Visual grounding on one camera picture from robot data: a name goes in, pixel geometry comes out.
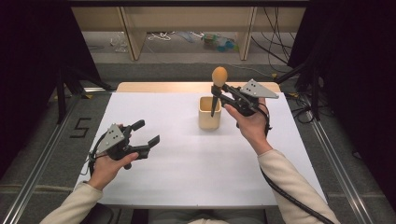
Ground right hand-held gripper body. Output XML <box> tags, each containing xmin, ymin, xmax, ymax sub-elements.
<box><xmin>233</xmin><ymin>78</ymin><xmax>279</xmax><ymax>119</ymax></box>

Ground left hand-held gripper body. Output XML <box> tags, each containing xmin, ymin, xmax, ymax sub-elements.
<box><xmin>93</xmin><ymin>123</ymin><xmax>140</xmax><ymax>171</ymax></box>

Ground wooden spoon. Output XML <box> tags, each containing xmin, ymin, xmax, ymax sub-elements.
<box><xmin>210</xmin><ymin>65</ymin><xmax>229</xmax><ymax>119</ymax></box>

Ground cream square cup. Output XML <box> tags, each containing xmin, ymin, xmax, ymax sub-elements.
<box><xmin>198</xmin><ymin>95</ymin><xmax>223</xmax><ymax>131</ymax></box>

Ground person's left hand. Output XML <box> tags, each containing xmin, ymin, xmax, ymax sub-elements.
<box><xmin>88</xmin><ymin>151</ymin><xmax>140</xmax><ymax>191</ymax></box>

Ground person's right hand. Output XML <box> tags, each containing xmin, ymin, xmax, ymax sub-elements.
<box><xmin>223</xmin><ymin>97</ymin><xmax>275</xmax><ymax>156</ymax></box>

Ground wooden table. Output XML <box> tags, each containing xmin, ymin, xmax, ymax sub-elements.
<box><xmin>75</xmin><ymin>81</ymin><xmax>328</xmax><ymax>210</ymax></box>

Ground white table sheet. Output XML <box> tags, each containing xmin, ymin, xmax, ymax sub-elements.
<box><xmin>75</xmin><ymin>91</ymin><xmax>328</xmax><ymax>208</ymax></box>

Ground green and blue plastic bottles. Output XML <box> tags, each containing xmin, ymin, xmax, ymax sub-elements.
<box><xmin>201</xmin><ymin>32</ymin><xmax>239</xmax><ymax>53</ymax></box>

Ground black metal stand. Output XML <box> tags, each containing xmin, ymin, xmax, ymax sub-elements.
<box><xmin>56</xmin><ymin>64</ymin><xmax>114</xmax><ymax>125</ymax></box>
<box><xmin>275</xmin><ymin>61</ymin><xmax>322</xmax><ymax>121</ymax></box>

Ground black chair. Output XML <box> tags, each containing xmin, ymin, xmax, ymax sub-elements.
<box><xmin>80</xmin><ymin>203</ymin><xmax>115</xmax><ymax>224</ymax></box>

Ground clear plastic bag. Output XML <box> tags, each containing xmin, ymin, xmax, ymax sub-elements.
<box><xmin>109</xmin><ymin>32</ymin><xmax>130</xmax><ymax>53</ymax></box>

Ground beige desk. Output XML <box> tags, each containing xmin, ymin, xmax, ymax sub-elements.
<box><xmin>70</xmin><ymin>6</ymin><xmax>308</xmax><ymax>62</ymax></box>

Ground black curtain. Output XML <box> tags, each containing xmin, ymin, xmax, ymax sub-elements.
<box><xmin>288</xmin><ymin>0</ymin><xmax>396</xmax><ymax>202</ymax></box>
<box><xmin>0</xmin><ymin>0</ymin><xmax>103</xmax><ymax>175</ymax></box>

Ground thin black cable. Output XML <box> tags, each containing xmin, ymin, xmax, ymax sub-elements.
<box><xmin>88</xmin><ymin>139</ymin><xmax>106</xmax><ymax>175</ymax></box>

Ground black cable bundle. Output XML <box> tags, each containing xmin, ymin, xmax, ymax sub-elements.
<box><xmin>250</xmin><ymin>7</ymin><xmax>297</xmax><ymax>75</ymax></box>

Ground metal floor rail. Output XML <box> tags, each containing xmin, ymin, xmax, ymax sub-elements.
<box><xmin>306</xmin><ymin>118</ymin><xmax>375</xmax><ymax>224</ymax></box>
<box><xmin>0</xmin><ymin>90</ymin><xmax>92</xmax><ymax>224</ymax></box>

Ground white cord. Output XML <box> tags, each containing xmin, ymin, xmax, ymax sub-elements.
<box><xmin>147</xmin><ymin>31</ymin><xmax>173</xmax><ymax>42</ymax></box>

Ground thick black cable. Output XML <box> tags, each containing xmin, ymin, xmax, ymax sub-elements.
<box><xmin>260</xmin><ymin>102</ymin><xmax>336</xmax><ymax>224</ymax></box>

